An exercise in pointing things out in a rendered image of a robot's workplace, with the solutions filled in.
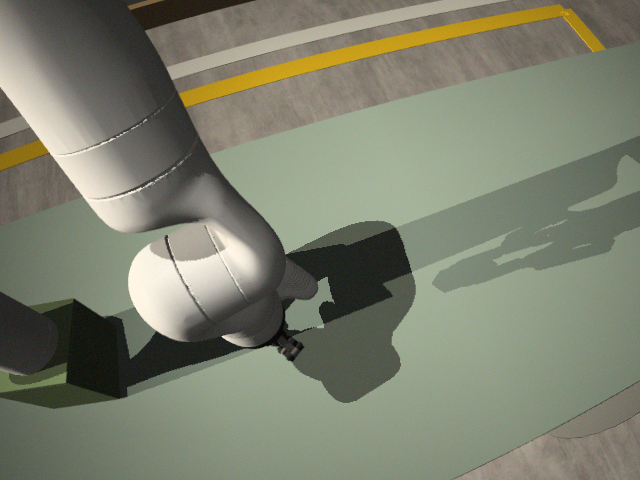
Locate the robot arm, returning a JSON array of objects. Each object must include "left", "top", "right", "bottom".
[{"left": 0, "top": 0, "right": 318, "bottom": 376}]

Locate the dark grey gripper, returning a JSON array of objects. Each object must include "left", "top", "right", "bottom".
[{"left": 240, "top": 306, "right": 304, "bottom": 362}]

